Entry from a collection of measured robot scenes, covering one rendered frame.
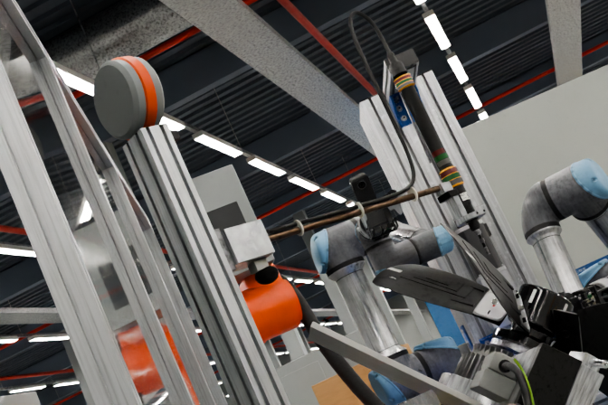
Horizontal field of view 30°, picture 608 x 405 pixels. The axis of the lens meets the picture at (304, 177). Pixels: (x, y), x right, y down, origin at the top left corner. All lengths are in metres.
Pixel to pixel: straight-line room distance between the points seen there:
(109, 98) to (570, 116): 2.72
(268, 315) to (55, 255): 5.29
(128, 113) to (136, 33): 9.29
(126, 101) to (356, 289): 1.28
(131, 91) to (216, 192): 4.44
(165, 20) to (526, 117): 7.18
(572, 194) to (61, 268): 1.92
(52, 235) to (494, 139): 3.39
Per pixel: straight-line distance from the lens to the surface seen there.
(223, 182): 6.56
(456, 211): 2.54
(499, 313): 2.45
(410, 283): 2.49
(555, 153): 4.54
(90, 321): 1.21
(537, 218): 2.97
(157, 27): 11.38
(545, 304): 2.40
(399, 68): 2.62
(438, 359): 3.22
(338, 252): 3.22
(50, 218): 1.24
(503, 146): 4.50
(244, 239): 2.13
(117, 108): 2.16
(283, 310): 6.53
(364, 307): 3.22
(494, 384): 2.10
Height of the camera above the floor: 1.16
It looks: 12 degrees up
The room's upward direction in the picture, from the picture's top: 25 degrees counter-clockwise
